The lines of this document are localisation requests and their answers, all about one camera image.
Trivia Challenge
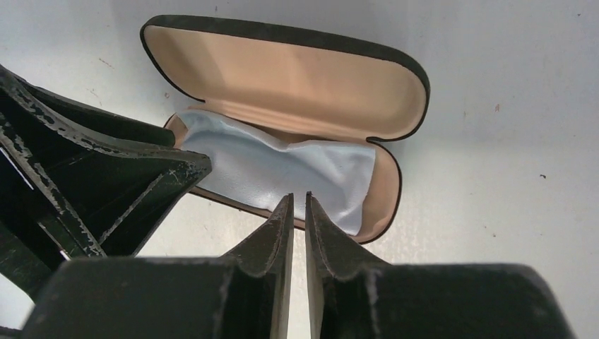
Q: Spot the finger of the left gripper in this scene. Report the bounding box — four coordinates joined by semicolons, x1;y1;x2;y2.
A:
1;69;212;299

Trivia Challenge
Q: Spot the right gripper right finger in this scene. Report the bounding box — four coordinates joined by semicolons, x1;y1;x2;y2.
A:
305;195;575;338

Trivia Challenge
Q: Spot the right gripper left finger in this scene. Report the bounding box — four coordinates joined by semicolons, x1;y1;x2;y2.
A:
19;194;294;338

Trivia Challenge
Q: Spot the black glasses case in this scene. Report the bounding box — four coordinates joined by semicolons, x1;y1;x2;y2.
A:
140;15;430;244

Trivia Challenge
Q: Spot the light blue cleaning cloth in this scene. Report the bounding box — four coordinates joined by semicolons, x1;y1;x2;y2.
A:
175;109;376;235

